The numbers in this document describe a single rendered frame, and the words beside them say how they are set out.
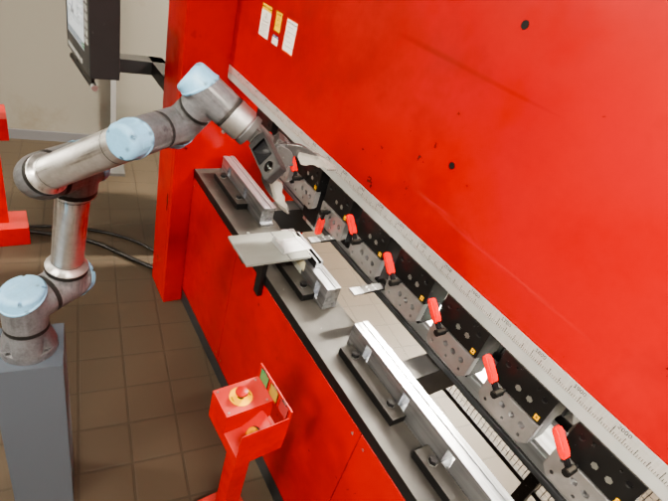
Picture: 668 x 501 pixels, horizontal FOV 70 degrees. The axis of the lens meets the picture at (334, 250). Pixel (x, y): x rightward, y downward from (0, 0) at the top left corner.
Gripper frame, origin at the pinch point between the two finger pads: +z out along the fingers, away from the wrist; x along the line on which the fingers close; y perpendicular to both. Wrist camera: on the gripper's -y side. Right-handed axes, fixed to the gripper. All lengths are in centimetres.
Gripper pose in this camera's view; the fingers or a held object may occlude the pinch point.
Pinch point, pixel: (312, 193)
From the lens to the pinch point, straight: 108.1
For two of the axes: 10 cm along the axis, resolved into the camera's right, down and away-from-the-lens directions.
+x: -7.3, 6.3, 2.6
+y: -1.1, -4.8, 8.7
